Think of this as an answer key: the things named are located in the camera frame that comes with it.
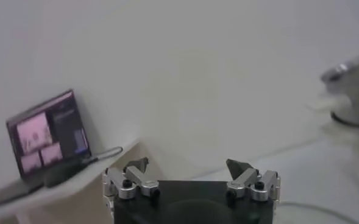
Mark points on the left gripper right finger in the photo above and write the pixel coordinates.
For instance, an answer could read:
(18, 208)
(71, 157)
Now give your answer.
(246, 179)

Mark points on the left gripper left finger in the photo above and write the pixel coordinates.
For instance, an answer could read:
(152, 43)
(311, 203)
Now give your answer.
(138, 179)

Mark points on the white side table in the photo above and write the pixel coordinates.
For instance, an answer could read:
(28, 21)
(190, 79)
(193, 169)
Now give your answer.
(90, 175)

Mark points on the black open laptop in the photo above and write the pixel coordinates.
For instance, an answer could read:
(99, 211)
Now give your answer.
(45, 137)

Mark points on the white electric cooker base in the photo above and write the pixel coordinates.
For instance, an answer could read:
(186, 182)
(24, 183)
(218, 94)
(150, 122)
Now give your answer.
(327, 105)

